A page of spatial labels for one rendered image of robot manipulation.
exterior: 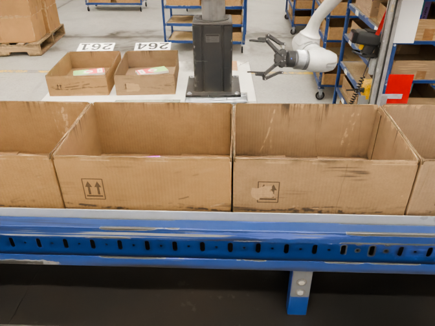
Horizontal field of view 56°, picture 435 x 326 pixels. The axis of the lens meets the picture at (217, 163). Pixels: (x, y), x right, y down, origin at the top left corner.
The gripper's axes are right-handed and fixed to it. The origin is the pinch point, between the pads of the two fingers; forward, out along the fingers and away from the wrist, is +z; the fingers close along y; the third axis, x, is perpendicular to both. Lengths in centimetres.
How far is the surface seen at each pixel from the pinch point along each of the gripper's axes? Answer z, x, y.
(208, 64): 17.3, -9.7, -4.3
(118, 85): 57, -22, -16
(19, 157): 80, 83, -29
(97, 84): 66, -24, -16
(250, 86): -6.7, -17.4, -13.5
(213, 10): 16.8, -6.5, 18.6
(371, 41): -38, 32, 7
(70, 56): 81, -64, -3
